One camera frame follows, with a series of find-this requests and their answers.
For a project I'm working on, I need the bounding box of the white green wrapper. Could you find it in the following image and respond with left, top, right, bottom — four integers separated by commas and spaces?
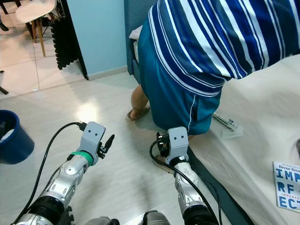
212, 113, 236, 131

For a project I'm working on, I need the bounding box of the translucent green print packet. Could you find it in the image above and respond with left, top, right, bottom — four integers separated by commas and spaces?
221, 126, 244, 140

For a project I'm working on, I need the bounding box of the blue and white book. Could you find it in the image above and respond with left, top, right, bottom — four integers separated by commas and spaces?
273, 161, 300, 212

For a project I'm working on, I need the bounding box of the beige slipper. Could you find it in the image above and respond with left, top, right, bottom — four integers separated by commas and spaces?
127, 106, 150, 120
152, 157, 174, 174

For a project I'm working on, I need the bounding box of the grey robot left leg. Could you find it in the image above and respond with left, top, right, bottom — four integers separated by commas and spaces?
84, 217, 120, 225

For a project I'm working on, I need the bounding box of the grey robot leg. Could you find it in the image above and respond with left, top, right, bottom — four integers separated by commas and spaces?
141, 211, 172, 225
84, 217, 120, 225

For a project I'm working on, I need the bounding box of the person in striped shirt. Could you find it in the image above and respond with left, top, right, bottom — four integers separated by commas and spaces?
129, 0, 300, 136

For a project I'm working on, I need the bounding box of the grey robot right leg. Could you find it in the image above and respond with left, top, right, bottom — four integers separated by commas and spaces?
141, 211, 172, 225

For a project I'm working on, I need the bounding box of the blue plastic bucket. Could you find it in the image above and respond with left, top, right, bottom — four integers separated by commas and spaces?
0, 110, 35, 165

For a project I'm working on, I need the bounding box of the white paper scrap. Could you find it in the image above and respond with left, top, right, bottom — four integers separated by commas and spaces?
1, 129, 15, 141

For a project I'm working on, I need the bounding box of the black foam mat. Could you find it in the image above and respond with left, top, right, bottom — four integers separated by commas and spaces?
51, 18, 75, 71

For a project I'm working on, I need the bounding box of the white chair with wooden legs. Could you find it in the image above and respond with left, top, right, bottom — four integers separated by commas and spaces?
15, 0, 57, 58

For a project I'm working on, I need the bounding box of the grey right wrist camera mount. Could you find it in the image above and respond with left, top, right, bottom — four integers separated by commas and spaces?
167, 127, 189, 165

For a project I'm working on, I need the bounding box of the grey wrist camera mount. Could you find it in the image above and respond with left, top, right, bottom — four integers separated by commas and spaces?
80, 121, 106, 165
167, 127, 189, 165

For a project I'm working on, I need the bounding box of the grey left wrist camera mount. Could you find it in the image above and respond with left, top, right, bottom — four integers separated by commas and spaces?
80, 121, 106, 165

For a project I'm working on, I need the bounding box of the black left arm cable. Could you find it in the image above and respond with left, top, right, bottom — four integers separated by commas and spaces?
12, 121, 87, 225

